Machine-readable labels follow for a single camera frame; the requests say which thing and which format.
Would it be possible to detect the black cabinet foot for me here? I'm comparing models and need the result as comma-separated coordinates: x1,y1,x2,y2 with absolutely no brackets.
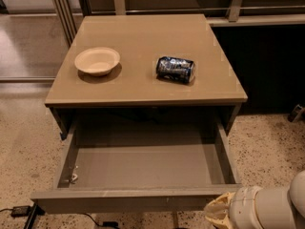
23,204,45,229

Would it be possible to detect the grey drawer cabinet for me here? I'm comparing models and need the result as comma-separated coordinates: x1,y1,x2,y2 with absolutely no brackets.
46,14,247,135

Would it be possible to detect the grey top drawer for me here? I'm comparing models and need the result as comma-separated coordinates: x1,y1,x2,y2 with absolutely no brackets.
31,120,241,214

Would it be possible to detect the crushed blue soda can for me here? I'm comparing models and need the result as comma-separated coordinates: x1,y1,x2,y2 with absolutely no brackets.
155,56,195,84

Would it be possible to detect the black cable with plug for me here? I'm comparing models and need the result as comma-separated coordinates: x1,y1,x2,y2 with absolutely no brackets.
80,212,122,229

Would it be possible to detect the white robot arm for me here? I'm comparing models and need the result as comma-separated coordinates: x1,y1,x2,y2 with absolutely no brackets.
204,171,305,229

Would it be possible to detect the white paper bowl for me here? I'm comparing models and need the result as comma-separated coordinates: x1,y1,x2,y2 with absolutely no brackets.
74,47,120,76

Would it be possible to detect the wooden metal-framed bench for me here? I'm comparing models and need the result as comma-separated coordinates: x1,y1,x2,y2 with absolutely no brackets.
52,0,305,42

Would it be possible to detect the dark object on floor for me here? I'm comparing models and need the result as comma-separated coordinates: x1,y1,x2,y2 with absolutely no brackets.
288,104,304,122

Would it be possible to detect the black power adapter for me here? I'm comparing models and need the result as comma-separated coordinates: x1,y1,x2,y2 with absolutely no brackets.
10,205,31,218

